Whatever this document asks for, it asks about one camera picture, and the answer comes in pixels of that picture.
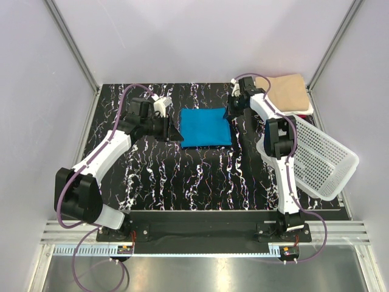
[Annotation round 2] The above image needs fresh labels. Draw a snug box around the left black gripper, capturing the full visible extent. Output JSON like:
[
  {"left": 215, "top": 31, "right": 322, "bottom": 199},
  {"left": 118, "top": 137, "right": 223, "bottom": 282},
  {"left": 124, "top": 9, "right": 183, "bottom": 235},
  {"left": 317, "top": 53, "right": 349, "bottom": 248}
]
[{"left": 141, "top": 114, "right": 184, "bottom": 142}]

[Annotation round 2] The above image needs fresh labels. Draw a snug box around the blue t shirt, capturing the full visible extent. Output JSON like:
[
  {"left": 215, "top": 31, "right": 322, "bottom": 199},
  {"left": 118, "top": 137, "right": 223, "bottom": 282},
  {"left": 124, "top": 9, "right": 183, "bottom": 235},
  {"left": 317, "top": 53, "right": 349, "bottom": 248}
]
[{"left": 179, "top": 108, "right": 232, "bottom": 148}]

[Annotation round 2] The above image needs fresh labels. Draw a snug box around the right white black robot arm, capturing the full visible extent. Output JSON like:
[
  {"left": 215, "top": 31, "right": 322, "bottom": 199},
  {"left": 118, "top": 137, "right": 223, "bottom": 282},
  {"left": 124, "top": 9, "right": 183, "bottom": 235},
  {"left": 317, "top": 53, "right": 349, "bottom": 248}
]
[{"left": 223, "top": 74, "right": 305, "bottom": 241}]

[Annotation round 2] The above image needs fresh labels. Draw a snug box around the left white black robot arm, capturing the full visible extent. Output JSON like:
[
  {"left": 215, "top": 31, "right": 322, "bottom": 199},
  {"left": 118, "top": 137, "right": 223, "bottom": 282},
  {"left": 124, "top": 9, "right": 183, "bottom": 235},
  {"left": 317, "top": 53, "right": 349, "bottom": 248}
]
[{"left": 54, "top": 96, "right": 184, "bottom": 241}]

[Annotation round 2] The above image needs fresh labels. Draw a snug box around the folded beige t shirt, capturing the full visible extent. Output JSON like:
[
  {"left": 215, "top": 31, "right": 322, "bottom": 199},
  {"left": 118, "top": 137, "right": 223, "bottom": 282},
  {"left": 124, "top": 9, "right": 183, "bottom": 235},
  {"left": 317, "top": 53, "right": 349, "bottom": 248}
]
[{"left": 255, "top": 74, "right": 310, "bottom": 112}]

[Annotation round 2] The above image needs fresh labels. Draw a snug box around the white perforated plastic basket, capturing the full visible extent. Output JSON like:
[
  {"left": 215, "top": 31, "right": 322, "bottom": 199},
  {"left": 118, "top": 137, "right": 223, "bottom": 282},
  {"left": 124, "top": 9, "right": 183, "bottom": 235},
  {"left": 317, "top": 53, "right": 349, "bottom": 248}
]
[{"left": 256, "top": 116, "right": 359, "bottom": 201}]

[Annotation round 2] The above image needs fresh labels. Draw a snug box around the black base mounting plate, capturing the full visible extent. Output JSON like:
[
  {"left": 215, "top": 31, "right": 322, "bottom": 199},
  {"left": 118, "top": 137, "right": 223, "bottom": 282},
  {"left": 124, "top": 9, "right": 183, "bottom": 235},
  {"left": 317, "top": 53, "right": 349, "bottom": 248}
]
[{"left": 97, "top": 210, "right": 312, "bottom": 243}]

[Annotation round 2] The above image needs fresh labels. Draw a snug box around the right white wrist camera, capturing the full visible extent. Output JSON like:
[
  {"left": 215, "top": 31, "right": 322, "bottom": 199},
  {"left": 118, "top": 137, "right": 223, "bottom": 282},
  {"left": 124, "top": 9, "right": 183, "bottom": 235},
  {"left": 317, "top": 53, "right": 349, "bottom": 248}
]
[{"left": 230, "top": 78, "right": 240, "bottom": 97}]

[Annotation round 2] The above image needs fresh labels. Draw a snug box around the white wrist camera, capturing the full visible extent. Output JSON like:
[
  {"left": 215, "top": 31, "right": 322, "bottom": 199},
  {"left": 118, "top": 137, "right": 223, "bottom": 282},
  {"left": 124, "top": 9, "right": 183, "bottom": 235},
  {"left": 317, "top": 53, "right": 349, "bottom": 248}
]
[
  {"left": 153, "top": 97, "right": 172, "bottom": 117},
  {"left": 230, "top": 78, "right": 240, "bottom": 97}
]

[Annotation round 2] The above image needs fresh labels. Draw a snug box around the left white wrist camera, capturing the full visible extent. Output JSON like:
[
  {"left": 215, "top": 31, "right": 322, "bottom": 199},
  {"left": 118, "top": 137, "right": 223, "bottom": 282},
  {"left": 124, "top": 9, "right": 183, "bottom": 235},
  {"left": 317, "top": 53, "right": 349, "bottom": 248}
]
[{"left": 153, "top": 97, "right": 172, "bottom": 117}]

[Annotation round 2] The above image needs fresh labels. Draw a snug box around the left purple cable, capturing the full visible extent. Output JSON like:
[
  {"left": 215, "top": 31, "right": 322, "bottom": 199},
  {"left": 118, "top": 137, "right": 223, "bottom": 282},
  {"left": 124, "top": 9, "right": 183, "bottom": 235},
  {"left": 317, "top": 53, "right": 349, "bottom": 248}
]
[{"left": 56, "top": 83, "right": 159, "bottom": 290}]

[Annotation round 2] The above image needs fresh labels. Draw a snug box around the white slotted cable duct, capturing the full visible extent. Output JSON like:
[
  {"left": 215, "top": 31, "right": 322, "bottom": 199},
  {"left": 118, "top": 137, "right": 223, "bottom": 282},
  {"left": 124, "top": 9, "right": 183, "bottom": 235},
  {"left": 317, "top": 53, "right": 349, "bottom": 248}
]
[{"left": 53, "top": 243, "right": 283, "bottom": 258}]

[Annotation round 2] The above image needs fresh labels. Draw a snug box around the aluminium frame rail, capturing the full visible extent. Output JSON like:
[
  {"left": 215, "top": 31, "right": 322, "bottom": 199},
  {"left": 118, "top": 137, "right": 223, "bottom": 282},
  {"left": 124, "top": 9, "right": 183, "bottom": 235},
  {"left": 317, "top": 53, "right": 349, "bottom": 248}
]
[{"left": 40, "top": 220, "right": 370, "bottom": 245}]

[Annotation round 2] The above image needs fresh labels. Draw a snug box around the right aluminium corner post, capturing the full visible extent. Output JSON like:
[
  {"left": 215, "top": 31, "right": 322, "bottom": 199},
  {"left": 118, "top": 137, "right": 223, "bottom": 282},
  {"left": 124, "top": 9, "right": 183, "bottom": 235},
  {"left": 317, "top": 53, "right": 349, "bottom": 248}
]
[{"left": 306, "top": 0, "right": 365, "bottom": 92}]

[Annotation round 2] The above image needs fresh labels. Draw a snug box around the aluminium corner post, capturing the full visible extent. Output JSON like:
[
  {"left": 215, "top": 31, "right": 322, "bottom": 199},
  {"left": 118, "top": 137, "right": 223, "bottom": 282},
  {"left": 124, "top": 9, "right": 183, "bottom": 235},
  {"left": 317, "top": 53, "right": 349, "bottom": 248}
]
[
  {"left": 306, "top": 0, "right": 365, "bottom": 92},
  {"left": 42, "top": 0, "right": 103, "bottom": 94}
]

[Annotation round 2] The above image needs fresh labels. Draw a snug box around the left aluminium corner post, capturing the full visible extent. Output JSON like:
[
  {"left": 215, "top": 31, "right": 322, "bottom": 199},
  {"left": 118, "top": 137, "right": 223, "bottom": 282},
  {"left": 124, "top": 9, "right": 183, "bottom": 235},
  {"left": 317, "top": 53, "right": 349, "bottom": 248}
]
[{"left": 42, "top": 0, "right": 103, "bottom": 94}]

